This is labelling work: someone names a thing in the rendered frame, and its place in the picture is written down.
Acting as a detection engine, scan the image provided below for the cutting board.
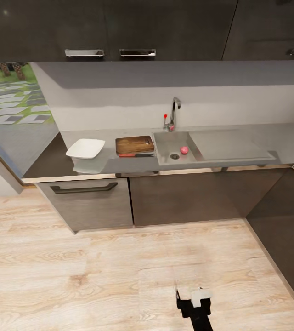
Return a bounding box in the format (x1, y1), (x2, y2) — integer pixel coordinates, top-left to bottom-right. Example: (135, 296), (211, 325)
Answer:
(115, 136), (155, 154)

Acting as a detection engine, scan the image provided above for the vidalia onion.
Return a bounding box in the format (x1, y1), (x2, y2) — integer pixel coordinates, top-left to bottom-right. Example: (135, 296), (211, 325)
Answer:
(181, 147), (189, 154)

